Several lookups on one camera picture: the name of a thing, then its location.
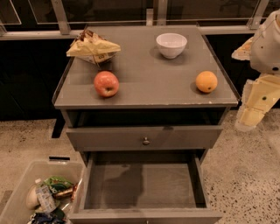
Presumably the clear plastic bin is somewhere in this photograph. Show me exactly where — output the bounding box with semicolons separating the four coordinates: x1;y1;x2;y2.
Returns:
0;161;84;224

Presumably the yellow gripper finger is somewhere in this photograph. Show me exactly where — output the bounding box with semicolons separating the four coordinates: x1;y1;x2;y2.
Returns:
231;38;253;60
235;73;280;131

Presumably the grey top drawer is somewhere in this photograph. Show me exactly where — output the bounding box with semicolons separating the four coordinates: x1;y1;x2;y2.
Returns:
66;125;222;151

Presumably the round metal drawer knob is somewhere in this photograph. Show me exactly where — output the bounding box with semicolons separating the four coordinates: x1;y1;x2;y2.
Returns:
143;137;151;145

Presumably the brown snack bar wrapper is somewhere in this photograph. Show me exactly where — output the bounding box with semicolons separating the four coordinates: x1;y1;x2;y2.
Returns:
53;187;74;200

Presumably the yellow chip bag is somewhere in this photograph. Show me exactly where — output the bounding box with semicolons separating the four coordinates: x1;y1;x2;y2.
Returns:
66;29;121;65

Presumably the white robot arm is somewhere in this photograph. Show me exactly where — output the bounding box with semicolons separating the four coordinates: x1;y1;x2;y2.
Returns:
232;10;280;131

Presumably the red apple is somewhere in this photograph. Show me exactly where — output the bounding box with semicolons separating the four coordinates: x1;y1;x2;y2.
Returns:
94;71;119;98

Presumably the white ceramic bowl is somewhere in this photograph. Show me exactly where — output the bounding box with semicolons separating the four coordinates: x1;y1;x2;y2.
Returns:
156;33;187;59

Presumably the open grey middle drawer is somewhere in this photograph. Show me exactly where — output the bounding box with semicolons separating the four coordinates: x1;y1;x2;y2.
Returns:
70;150;222;224

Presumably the green snack packet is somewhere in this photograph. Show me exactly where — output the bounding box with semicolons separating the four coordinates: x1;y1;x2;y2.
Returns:
44;176;74;194

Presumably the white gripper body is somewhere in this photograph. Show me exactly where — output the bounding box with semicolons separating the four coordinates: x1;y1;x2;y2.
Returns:
250;14;280;74

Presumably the white plastic bottle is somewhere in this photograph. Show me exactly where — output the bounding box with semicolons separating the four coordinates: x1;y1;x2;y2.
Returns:
35;178;57;213

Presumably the dark blue snack packet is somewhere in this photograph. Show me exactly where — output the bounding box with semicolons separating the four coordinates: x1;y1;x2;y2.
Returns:
26;210;66;224

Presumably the metal railing frame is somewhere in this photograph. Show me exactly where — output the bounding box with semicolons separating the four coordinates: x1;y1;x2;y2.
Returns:
0;0;280;40

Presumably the grey wooden drawer cabinet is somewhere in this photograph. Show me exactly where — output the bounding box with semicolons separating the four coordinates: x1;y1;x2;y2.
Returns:
52;24;242;224

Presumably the orange fruit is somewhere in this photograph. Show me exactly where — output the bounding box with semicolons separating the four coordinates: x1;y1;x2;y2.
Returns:
195;71;218;93

